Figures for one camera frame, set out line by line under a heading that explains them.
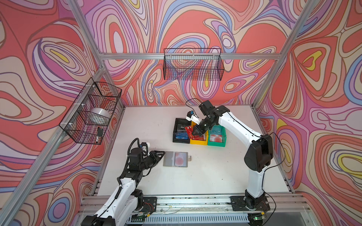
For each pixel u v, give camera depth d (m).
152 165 0.73
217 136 0.99
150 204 0.73
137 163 0.64
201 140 0.98
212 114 0.63
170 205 0.75
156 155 0.75
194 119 0.77
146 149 0.73
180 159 0.89
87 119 0.73
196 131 0.74
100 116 0.70
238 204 0.73
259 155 0.49
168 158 0.91
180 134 0.99
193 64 0.96
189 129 0.83
